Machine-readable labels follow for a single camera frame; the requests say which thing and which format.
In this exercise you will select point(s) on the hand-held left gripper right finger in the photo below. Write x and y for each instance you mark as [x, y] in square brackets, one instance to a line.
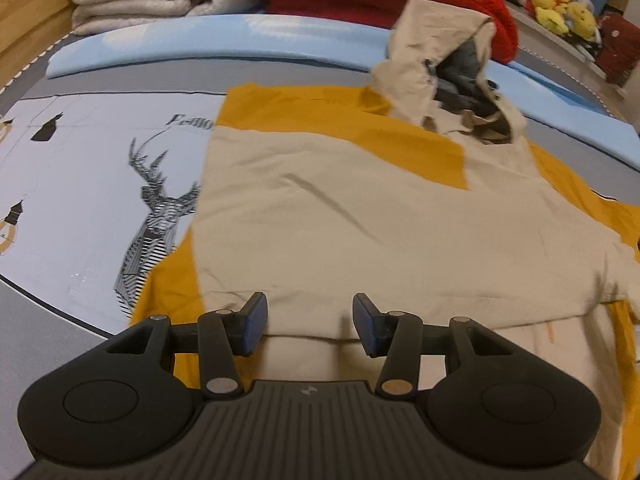
[364, 321]

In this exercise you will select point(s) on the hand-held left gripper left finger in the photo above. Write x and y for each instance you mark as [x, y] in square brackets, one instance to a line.
[256, 321]

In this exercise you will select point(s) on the beige and yellow hoodie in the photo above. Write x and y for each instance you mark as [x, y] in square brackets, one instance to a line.
[350, 210]

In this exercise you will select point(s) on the grey printed bed sheet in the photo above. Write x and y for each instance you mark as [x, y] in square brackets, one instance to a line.
[75, 185]

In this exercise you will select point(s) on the light blue folded sheet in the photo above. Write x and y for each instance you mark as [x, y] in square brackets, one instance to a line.
[200, 42]

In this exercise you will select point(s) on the dark red cushion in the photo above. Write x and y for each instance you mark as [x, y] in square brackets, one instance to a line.
[620, 47]

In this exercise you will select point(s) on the wooden bed frame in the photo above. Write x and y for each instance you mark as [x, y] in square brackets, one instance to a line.
[25, 5]

